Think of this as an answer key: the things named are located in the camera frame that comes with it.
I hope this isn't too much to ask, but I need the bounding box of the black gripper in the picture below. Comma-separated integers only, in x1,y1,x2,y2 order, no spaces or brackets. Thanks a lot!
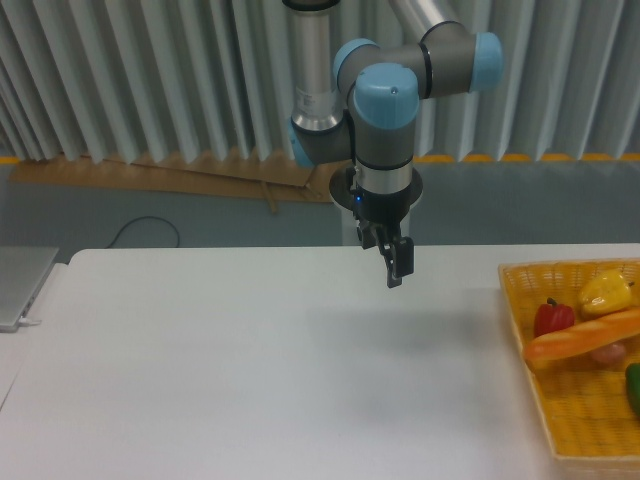
353,187,414,288

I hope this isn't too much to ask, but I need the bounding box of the orange baguette bread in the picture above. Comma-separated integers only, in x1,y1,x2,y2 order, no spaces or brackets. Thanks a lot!
522,307,639,362

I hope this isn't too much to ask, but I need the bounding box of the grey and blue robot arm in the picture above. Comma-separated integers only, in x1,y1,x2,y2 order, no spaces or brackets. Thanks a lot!
285,1,505,288

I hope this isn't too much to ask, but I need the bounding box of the brown cardboard sheet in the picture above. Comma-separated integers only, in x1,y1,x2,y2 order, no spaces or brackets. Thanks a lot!
9,148,341,213

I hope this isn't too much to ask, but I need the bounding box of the red bell pepper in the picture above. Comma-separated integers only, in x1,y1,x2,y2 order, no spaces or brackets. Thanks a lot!
534,297,575,338

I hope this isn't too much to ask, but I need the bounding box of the yellow bell pepper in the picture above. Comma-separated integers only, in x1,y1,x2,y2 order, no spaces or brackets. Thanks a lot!
578,269,635,318

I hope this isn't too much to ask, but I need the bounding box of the pink egg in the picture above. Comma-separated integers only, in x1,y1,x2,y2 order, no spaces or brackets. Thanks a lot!
590,342,627,366

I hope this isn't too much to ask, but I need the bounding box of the yellow woven basket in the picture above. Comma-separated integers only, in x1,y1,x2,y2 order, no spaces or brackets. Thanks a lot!
499,259,639,478

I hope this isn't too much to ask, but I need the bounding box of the green vegetable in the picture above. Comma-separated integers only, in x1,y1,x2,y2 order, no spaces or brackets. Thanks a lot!
625,363,640,417

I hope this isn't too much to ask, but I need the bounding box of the silver laptop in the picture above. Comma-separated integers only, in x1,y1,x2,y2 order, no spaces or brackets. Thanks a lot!
1,246,59,333

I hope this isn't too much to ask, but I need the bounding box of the black floor cable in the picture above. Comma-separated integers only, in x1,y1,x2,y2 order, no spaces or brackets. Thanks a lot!
102,215,180,249

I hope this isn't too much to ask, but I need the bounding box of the white laptop cable plug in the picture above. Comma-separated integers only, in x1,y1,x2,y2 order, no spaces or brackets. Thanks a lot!
19,317,42,327

